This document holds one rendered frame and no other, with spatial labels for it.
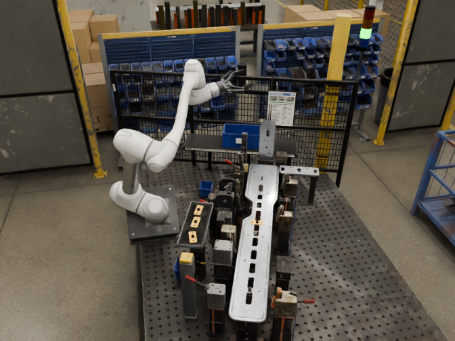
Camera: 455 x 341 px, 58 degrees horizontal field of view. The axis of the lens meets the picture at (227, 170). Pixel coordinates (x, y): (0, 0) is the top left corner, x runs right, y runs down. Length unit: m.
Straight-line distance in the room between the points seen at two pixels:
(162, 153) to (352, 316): 1.41
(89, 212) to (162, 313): 2.12
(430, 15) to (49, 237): 4.56
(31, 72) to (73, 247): 1.72
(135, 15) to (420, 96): 5.82
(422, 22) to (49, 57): 3.89
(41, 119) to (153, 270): 2.43
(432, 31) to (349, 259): 3.20
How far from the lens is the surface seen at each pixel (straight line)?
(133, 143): 2.20
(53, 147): 4.82
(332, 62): 3.19
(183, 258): 2.16
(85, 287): 3.72
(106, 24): 6.97
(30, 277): 3.97
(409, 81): 5.46
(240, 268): 2.32
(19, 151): 4.90
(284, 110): 3.28
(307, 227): 3.07
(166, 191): 2.95
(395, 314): 2.68
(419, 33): 5.26
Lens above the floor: 2.72
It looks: 34 degrees down
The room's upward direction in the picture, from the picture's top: straight up
